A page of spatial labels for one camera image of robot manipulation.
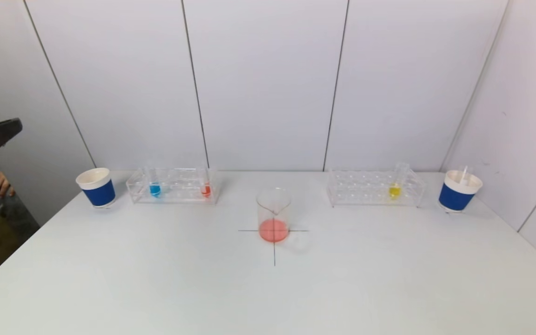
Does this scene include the bare hand of person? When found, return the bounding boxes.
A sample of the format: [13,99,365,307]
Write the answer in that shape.
[0,171,16,198]

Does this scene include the blue pigment test tube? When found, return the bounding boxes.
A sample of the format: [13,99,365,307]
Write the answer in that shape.
[146,162,162,198]

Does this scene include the clear acrylic test tube rack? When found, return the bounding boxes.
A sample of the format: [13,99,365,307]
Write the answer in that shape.
[126,167,220,205]
[327,168,425,208]

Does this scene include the clear glass beaker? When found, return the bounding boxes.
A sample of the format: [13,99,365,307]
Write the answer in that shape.
[256,188,292,243]

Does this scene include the yellow pigment test tube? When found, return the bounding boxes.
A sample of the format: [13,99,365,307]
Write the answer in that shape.
[388,162,410,200]

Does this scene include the blue white paper cup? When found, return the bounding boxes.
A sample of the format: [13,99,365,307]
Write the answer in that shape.
[76,167,116,208]
[438,170,483,213]

